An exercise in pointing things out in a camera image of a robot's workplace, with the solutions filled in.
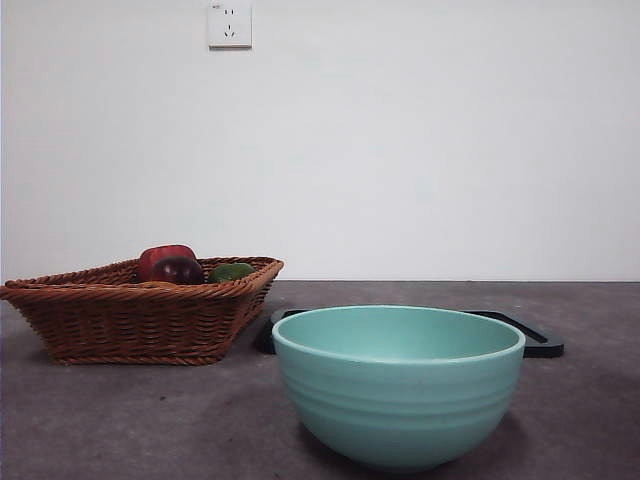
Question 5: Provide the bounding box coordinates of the brown wicker basket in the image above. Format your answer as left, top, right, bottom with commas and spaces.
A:
0, 255, 285, 366

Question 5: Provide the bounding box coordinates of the white wall socket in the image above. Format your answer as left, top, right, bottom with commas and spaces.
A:
208, 2, 253, 50

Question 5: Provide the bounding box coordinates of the dark red plum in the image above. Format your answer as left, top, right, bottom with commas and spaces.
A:
151, 255, 205, 286

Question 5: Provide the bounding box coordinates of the teal ribbed bowl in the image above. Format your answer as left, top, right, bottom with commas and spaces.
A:
272, 304, 526, 474

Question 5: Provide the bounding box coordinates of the dark rectangular tray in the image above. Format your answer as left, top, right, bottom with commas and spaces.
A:
255, 308, 565, 359

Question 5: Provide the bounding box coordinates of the green lime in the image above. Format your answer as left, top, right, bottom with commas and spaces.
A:
208, 262, 256, 284

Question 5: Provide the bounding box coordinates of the red apple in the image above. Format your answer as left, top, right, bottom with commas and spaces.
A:
138, 243, 198, 282

